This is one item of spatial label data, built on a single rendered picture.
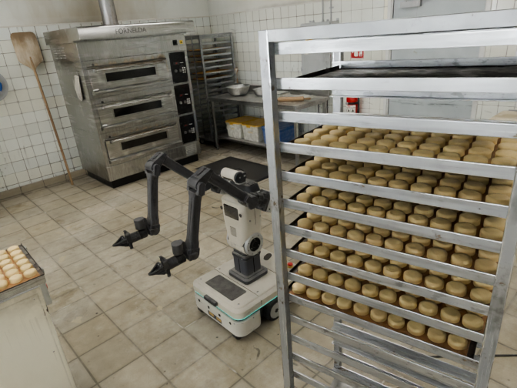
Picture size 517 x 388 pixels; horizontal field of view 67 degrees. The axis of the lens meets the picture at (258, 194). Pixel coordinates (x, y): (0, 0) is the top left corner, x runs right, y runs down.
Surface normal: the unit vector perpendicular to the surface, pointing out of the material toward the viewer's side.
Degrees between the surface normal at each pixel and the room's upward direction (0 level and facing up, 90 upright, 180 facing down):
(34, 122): 90
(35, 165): 90
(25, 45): 82
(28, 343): 90
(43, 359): 90
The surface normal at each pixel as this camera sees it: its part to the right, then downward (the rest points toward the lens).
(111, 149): 0.69, 0.25
